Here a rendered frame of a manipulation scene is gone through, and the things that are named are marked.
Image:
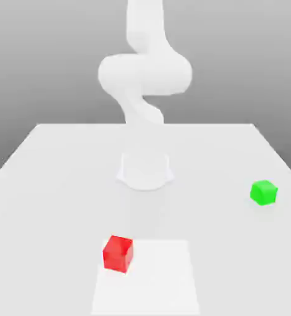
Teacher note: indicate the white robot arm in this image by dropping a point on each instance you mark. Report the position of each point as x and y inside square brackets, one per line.
[145, 74]

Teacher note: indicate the small red cube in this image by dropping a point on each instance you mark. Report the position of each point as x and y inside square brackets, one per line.
[117, 254]

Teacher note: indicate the small green cube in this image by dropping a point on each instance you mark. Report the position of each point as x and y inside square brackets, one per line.
[263, 193]

